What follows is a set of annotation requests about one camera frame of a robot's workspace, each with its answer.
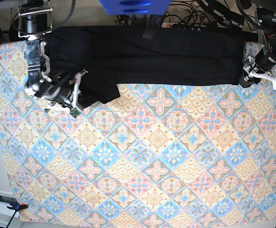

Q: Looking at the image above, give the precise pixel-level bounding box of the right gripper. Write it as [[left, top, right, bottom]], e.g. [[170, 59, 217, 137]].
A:
[[33, 79, 90, 109]]

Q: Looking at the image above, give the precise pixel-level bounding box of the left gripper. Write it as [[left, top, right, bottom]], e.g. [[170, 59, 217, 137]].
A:
[[239, 47, 276, 87]]

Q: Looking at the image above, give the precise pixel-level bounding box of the dark navy T-shirt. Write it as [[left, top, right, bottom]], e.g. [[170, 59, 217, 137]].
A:
[[45, 26, 245, 105]]

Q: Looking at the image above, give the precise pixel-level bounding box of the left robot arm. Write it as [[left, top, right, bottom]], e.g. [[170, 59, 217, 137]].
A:
[[236, 0, 276, 90]]

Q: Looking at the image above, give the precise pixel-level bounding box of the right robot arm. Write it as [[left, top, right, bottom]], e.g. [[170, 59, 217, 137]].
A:
[[13, 0, 87, 115]]

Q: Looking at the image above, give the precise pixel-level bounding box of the patterned colourful tablecloth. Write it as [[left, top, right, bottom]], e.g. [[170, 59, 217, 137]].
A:
[[0, 42, 276, 228]]

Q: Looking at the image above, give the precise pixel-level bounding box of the blue plastic box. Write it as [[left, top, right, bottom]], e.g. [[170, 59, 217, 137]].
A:
[[99, 0, 172, 15]]

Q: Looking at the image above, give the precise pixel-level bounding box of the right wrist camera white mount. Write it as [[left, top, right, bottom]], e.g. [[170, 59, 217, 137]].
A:
[[44, 69, 88, 119]]

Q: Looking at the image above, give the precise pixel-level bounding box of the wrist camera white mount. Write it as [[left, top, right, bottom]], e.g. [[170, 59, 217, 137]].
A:
[[248, 71, 276, 90], [44, 69, 88, 119]]

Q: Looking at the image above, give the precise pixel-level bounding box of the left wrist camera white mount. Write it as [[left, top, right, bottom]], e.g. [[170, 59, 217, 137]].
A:
[[248, 71, 276, 90]]

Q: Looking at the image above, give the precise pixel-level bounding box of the white power strip red switch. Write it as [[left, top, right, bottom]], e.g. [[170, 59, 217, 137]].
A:
[[161, 22, 209, 31]]

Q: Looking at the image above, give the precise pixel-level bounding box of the black mesh strap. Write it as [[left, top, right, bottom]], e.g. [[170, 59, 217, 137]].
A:
[[141, 14, 164, 40]]

